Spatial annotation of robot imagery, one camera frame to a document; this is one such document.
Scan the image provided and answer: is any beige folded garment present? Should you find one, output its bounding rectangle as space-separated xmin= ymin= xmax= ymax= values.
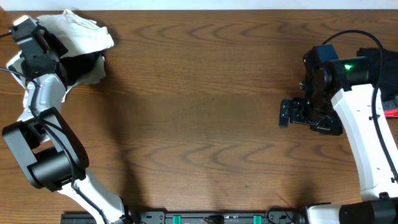
xmin=20 ymin=56 xmax=106 ymax=103

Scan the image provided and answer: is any black garment with red cuff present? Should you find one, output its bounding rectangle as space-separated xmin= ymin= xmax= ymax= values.
xmin=357 ymin=48 xmax=397 ymax=118

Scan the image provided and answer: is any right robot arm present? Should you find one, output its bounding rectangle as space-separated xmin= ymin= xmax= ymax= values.
xmin=279 ymin=45 xmax=397 ymax=223

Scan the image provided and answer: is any black folded garment on pile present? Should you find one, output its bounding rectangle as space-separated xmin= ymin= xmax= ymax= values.
xmin=60 ymin=50 xmax=104 ymax=86

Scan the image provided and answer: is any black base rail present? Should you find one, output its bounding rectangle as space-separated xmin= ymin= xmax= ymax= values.
xmin=60 ymin=208 xmax=307 ymax=224

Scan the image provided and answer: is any left black camera cable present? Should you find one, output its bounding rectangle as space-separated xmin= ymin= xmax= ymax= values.
xmin=0 ymin=30 xmax=109 ymax=224

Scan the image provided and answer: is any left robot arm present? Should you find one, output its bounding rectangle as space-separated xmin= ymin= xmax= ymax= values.
xmin=2 ymin=16 xmax=135 ymax=223

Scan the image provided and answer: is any white Mr Robot t-shirt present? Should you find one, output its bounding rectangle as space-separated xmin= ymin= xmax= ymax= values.
xmin=37 ymin=9 xmax=114 ymax=57

